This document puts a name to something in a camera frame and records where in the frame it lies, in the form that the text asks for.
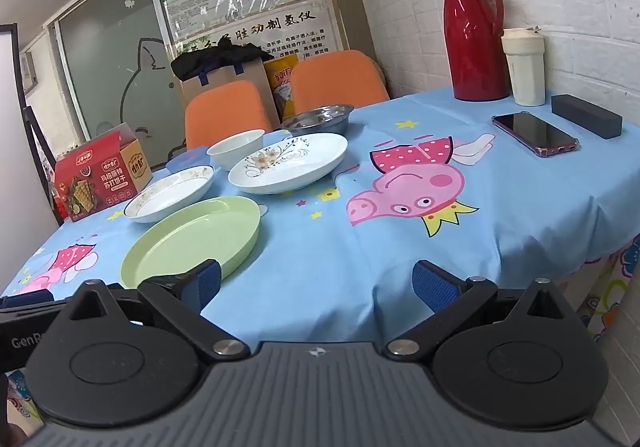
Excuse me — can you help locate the smartphone in clear case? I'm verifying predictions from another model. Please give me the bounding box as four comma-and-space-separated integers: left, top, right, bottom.
491, 112, 581, 158

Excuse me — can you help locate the red cracker box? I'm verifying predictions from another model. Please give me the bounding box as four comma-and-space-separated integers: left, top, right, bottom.
53, 124, 153, 224

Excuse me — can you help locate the stainless steel bowl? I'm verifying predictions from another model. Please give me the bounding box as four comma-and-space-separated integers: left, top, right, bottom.
280, 104, 355, 136

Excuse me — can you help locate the black framed whiteboard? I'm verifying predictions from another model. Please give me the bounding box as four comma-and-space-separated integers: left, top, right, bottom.
0, 23, 23, 132

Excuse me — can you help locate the frosted glass panel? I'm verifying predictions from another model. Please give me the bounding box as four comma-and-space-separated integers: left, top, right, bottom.
47, 0, 186, 168

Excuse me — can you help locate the blue cartoon pig tablecloth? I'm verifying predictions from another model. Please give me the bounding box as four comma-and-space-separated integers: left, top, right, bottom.
0, 86, 640, 373

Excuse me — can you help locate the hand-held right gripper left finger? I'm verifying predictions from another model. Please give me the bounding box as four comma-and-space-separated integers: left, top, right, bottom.
62, 258, 251, 360

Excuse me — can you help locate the small white floral plate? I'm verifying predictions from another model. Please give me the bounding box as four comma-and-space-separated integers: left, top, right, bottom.
123, 165, 216, 224

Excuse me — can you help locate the white ceramic bowl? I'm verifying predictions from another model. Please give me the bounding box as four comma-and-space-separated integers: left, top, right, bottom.
206, 129, 266, 172

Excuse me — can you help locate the large white floral plate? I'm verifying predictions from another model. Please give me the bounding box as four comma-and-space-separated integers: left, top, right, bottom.
227, 132, 349, 195

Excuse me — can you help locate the colourful patterned undercloth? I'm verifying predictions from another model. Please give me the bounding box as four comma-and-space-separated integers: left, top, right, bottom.
575, 234, 640, 378

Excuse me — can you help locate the orange chair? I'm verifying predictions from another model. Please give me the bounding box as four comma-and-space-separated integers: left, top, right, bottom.
185, 80, 273, 150
290, 49, 391, 116

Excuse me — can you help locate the black rectangular box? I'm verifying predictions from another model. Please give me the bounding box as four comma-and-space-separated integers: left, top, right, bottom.
551, 94, 623, 140

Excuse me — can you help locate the framed sign board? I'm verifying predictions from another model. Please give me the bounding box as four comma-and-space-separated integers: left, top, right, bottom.
167, 0, 346, 62

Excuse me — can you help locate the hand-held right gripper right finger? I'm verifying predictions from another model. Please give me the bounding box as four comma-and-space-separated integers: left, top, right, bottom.
382, 259, 576, 360

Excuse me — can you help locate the black cloth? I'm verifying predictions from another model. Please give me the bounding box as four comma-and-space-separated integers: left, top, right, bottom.
171, 44, 273, 82

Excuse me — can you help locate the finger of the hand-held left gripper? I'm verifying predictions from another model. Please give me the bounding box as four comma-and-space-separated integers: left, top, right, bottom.
0, 291, 56, 312

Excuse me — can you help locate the cream tumbler cup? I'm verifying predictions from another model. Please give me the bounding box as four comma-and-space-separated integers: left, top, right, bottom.
501, 26, 547, 106

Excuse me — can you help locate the light green plate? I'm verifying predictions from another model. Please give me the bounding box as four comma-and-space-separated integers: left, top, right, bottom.
120, 196, 262, 290

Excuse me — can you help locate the yellow snack bag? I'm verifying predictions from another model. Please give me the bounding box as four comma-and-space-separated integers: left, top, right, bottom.
263, 58, 301, 122

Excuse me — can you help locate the brown cardboard box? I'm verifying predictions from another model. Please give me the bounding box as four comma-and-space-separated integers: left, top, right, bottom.
180, 58, 281, 128

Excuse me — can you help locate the red thermos jug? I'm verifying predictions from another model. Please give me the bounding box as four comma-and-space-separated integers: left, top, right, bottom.
439, 0, 512, 102

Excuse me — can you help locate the black stand leg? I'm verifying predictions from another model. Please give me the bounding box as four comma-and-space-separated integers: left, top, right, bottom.
22, 106, 63, 228

